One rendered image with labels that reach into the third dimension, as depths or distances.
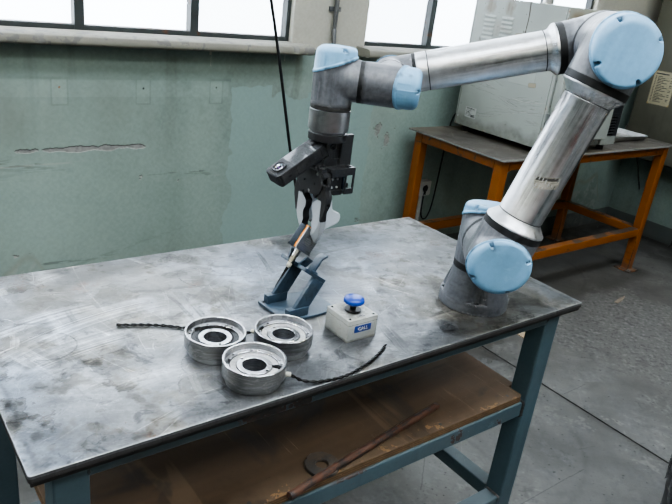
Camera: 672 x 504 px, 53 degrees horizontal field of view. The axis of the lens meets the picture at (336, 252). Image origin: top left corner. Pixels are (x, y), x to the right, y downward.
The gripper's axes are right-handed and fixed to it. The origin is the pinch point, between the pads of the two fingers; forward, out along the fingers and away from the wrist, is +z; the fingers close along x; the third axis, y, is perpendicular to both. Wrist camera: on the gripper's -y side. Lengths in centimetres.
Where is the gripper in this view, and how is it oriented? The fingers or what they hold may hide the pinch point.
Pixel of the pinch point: (307, 234)
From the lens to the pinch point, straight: 129.7
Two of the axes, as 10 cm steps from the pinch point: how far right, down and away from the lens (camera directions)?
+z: -1.2, 9.2, 3.8
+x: -6.3, -3.6, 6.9
